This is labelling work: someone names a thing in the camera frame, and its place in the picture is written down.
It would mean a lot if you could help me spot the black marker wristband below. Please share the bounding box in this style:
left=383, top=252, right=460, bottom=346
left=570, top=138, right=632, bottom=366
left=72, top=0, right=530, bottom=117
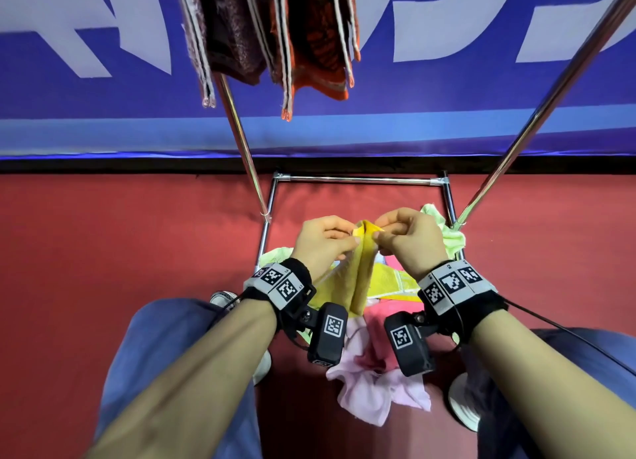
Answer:
left=418, top=259, right=508, bottom=337
left=242, top=258, right=317, bottom=335

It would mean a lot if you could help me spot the thin black cable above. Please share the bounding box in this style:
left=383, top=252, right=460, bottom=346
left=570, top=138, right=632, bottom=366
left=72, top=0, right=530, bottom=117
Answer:
left=501, top=297, right=636, bottom=372
left=211, top=294, right=245, bottom=320

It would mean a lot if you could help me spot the hot pink cloth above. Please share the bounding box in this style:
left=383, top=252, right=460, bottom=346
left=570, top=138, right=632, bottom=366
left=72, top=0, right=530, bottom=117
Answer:
left=364, top=255, right=414, bottom=375

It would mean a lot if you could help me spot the blue and white banner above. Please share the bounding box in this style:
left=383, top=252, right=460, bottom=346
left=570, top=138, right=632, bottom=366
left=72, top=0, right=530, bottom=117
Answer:
left=0, top=0, right=636, bottom=160

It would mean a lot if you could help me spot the person's right leg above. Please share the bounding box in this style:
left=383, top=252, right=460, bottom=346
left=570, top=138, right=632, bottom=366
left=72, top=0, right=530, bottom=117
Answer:
left=459, top=328, right=636, bottom=459

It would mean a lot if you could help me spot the yellow towel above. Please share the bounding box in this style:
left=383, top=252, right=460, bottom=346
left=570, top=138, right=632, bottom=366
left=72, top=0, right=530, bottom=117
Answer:
left=308, top=219, right=423, bottom=320

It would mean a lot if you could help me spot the chrome clothes rack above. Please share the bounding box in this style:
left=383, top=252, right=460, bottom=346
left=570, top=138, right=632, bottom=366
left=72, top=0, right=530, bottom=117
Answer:
left=214, top=0, right=636, bottom=271

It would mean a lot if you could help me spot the light green towel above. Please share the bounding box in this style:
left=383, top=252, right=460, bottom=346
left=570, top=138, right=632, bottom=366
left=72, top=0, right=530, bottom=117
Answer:
left=258, top=246, right=295, bottom=271
left=420, top=203, right=467, bottom=261

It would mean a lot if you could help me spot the light pink towel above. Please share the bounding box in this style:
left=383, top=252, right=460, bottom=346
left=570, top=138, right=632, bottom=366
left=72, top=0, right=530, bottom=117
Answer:
left=325, top=316, right=432, bottom=428

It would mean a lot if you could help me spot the person's right forearm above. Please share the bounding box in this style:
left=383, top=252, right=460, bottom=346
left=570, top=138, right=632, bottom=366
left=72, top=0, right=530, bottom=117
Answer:
left=469, top=309, right=636, bottom=459

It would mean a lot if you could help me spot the person's left forearm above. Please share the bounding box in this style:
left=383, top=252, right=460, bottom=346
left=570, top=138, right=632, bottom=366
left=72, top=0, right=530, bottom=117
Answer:
left=84, top=299, right=279, bottom=459

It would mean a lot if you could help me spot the person's left leg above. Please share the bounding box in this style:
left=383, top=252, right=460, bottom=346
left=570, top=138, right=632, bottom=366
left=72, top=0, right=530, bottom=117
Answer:
left=93, top=298, right=265, bottom=459

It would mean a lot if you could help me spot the person's right hand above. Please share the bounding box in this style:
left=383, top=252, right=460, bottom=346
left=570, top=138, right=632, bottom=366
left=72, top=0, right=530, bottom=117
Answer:
left=373, top=207, right=451, bottom=279

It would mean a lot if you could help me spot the person's leg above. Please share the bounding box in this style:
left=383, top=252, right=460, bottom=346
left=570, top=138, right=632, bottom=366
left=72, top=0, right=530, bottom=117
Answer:
left=459, top=328, right=636, bottom=459
left=93, top=298, right=265, bottom=459

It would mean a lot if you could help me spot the orange hanging towel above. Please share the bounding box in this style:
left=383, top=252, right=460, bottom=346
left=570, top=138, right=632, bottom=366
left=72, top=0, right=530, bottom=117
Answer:
left=268, top=0, right=362, bottom=122

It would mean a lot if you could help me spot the light brown hanging towel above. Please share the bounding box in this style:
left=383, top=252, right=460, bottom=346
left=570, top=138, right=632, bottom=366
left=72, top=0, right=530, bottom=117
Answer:
left=174, top=0, right=217, bottom=109

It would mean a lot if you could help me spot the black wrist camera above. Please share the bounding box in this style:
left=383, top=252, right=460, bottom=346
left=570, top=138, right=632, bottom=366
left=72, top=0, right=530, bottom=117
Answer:
left=299, top=302, right=349, bottom=368
left=384, top=311, right=438, bottom=378

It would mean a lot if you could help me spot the dark brown hanging towel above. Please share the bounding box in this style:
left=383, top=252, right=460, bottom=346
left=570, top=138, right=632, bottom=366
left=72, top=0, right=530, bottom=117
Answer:
left=193, top=0, right=271, bottom=86

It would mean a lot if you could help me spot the person's left hand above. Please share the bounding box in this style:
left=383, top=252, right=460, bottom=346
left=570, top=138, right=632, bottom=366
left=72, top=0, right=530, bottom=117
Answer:
left=290, top=215, right=362, bottom=271

